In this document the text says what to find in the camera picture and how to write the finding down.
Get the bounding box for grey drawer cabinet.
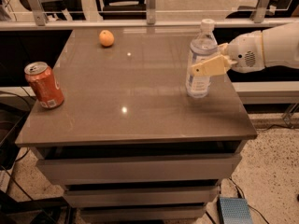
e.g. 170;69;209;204
17;28;256;224

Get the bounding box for black office chair centre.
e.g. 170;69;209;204
100;0;146;20

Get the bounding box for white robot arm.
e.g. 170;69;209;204
188;22;299;77

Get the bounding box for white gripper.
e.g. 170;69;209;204
190;31;265;77

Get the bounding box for blue perforated box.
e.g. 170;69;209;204
217;197;253;224

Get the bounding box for black floor cable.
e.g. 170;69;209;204
228;176;271;224

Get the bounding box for orange fruit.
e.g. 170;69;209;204
99;30;115;47

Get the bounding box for clear blue-label plastic bottle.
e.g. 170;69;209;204
185;19;218;98

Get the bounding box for metal glass railing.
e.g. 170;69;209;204
1;0;295;28

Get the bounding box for red soda can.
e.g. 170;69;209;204
24;62;64;109

